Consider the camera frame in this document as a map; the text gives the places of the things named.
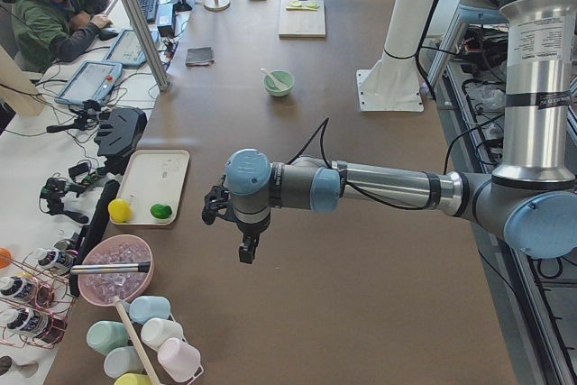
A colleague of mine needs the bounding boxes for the white ceramic soup spoon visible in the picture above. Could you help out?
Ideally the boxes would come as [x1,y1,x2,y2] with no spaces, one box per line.
[261,69,287,91]

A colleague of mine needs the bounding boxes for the yellow cup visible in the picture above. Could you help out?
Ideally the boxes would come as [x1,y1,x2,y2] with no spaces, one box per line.
[114,372,151,385]

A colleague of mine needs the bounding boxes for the pale blue cup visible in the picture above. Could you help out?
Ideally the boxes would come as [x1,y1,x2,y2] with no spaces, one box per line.
[104,346,144,379]

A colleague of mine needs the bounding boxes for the white cup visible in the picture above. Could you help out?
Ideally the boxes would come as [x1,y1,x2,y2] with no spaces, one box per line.
[141,317,184,351]

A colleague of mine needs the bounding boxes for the mint green cup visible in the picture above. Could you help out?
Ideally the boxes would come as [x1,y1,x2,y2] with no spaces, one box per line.
[86,321,129,355]

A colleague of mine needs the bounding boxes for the grey folded cloth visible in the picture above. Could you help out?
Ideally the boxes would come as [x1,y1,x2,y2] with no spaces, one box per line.
[185,47,215,67]

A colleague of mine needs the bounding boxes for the person in green jacket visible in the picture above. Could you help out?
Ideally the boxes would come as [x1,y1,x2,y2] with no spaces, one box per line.
[12,0,111,73]

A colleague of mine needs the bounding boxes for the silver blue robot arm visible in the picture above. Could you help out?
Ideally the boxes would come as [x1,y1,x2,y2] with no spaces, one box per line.
[222,0,576,263]

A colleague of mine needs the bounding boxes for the wooden cutting board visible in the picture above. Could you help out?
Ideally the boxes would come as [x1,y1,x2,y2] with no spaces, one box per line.
[278,0,326,39]

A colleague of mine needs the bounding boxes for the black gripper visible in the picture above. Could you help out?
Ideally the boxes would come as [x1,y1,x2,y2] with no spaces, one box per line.
[236,215,270,264]

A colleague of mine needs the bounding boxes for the light blue cup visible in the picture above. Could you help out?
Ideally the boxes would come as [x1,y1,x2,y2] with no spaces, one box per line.
[129,295,171,325]

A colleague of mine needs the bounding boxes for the yellow lemon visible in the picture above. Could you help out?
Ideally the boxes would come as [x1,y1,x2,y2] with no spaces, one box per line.
[107,198,132,224]

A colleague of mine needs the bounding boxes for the copper wire bottle rack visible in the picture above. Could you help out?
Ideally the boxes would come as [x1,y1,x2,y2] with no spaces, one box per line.
[1,248,75,349]

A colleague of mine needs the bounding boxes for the light green bowl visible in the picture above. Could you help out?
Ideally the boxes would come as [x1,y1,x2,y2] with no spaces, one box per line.
[263,69,295,97]

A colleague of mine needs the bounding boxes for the blue teach pendant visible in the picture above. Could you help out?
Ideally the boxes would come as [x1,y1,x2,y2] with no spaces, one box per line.
[104,29,146,69]
[54,60,123,107]

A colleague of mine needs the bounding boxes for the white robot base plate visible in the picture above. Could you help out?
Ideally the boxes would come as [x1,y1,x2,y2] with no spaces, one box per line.
[356,69,424,112]

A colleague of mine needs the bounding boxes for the pink cup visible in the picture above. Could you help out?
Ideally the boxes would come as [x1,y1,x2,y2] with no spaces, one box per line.
[157,337,204,383]

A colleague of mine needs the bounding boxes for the black plastic device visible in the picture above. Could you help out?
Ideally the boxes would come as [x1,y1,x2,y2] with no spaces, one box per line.
[94,107,147,178]

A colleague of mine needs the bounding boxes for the green lime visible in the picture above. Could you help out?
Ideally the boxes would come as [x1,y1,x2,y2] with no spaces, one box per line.
[150,203,173,220]

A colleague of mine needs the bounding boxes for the blue teach pendant far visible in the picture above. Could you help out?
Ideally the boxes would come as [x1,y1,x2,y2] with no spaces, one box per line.
[104,29,146,69]

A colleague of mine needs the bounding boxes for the beige rabbit tray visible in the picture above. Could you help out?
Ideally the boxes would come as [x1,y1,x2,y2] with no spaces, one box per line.
[110,150,189,225]

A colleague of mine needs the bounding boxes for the aluminium frame post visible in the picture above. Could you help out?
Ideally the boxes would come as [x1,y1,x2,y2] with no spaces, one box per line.
[121,0,169,92]

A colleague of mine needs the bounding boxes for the blue teach pendant near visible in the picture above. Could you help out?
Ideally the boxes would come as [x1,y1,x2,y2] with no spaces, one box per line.
[54,60,123,107]

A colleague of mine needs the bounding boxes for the yellow plastic knife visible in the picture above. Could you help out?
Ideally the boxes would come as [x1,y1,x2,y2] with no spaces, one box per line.
[285,5,319,12]

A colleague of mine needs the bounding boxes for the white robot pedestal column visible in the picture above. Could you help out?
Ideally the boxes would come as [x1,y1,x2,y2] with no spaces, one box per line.
[382,0,434,78]

